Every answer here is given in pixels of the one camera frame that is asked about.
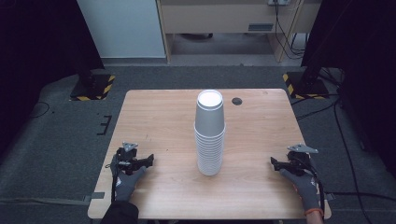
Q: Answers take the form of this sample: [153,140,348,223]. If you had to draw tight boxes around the bundle of black desk cables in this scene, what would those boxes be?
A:
[274,0,309,61]

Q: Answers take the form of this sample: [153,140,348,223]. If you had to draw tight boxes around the left hand-held gripper cable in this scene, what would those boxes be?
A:
[105,161,117,203]

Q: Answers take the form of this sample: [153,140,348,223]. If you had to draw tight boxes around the person's left hand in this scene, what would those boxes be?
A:
[110,155,148,202]

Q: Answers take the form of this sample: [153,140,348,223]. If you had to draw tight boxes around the long black floor cable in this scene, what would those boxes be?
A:
[333,101,366,224]

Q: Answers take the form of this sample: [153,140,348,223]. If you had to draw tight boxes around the white cabinet panel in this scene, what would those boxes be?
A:
[77,0,166,59]

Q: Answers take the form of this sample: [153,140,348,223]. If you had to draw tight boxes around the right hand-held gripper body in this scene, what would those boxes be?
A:
[281,143,319,176]

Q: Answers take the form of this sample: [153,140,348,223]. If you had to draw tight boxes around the dark curtain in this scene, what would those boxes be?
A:
[0,0,106,157]
[301,0,396,178]

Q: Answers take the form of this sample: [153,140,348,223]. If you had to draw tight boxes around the grey desk label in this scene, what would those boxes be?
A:
[247,22,275,33]

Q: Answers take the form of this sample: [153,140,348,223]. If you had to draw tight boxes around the person's right hand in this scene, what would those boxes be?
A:
[278,169,325,217]

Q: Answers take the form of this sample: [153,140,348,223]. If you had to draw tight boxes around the hand-held gripper cable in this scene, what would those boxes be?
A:
[105,161,117,203]
[297,157,326,220]

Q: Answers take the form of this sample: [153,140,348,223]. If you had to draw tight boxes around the thin looped floor cable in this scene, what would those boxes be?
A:
[29,101,50,119]

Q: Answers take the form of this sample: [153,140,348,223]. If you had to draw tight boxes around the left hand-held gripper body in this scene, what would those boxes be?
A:
[115,141,148,175]

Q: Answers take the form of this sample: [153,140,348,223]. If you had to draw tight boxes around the stack of white paper cups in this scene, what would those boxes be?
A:
[193,89,226,177]

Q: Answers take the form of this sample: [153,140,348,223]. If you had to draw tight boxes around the light wooden desk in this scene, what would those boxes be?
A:
[156,0,321,63]

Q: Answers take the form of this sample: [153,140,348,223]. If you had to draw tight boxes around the striped black stand base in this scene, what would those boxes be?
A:
[69,73,116,102]
[282,72,331,101]

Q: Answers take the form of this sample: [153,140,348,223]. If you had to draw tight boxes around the right hand-held gripper cable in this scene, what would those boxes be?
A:
[297,157,326,220]

